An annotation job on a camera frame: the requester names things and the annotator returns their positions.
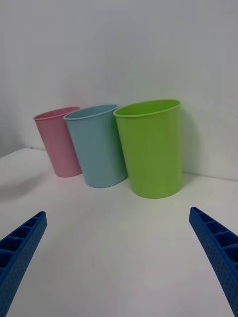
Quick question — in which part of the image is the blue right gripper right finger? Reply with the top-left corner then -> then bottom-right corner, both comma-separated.
188,207 -> 238,317

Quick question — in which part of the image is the pink plastic bin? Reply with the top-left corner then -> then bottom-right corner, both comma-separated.
33,106 -> 83,178

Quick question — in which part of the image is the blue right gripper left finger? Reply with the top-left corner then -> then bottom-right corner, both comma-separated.
0,211 -> 48,317

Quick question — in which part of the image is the green plastic bin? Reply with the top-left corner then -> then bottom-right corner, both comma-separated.
113,99 -> 184,199

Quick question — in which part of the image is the pale blue plastic bin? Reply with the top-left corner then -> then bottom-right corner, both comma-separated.
63,104 -> 128,188

